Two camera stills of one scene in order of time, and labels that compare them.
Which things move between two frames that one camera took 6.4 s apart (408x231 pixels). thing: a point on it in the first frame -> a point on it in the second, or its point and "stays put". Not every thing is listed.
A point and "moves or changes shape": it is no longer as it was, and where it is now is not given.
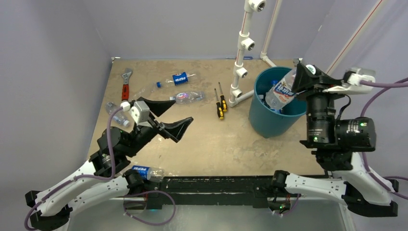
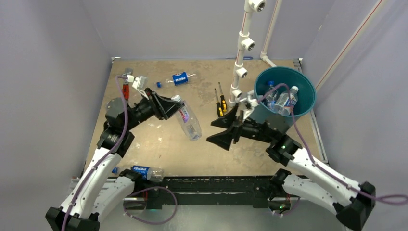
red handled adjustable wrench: (125, 93) stays put
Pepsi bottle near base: (151, 173) stays put
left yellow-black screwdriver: (219, 110) stays put
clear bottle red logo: (188, 97) -> (188, 120)
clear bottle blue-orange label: (281, 94) moves or changes shape
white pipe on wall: (263, 55) stays put
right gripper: (304, 80) -> (224, 139)
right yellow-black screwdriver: (223, 103) stays put
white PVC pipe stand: (250, 6) stays put
